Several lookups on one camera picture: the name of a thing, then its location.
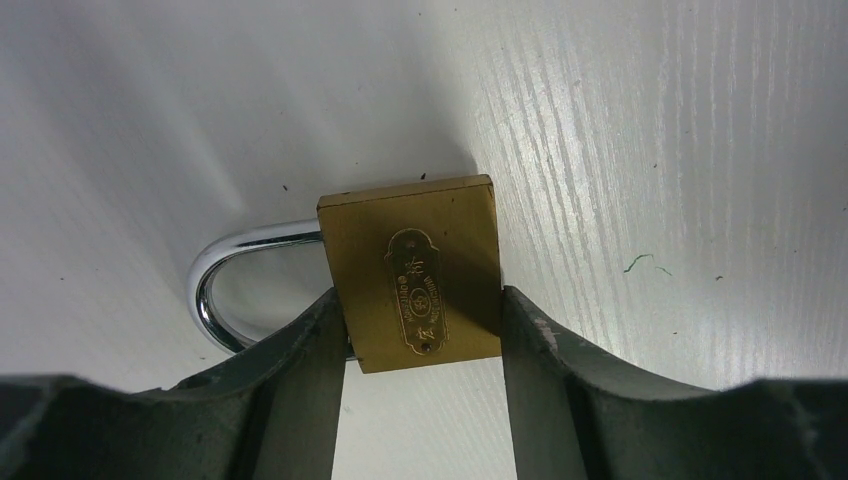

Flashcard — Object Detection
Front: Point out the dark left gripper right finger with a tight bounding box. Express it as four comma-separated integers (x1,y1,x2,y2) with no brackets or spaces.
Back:
501,286,847,479

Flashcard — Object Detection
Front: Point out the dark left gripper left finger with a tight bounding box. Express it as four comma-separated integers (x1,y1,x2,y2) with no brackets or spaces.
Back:
1,290,348,479

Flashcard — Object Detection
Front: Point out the large brass padlock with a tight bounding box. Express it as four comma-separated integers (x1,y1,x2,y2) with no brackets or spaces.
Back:
187,174,502,373

